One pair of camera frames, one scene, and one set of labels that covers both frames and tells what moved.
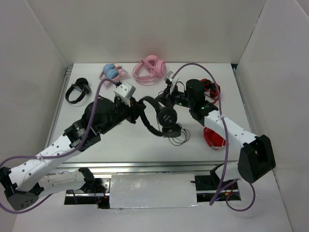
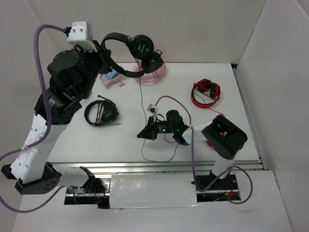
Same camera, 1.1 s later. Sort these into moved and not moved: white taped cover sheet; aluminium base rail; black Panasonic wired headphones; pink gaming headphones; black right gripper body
Moved: black Panasonic wired headphones; black right gripper body
Not moved: white taped cover sheet; aluminium base rail; pink gaming headphones
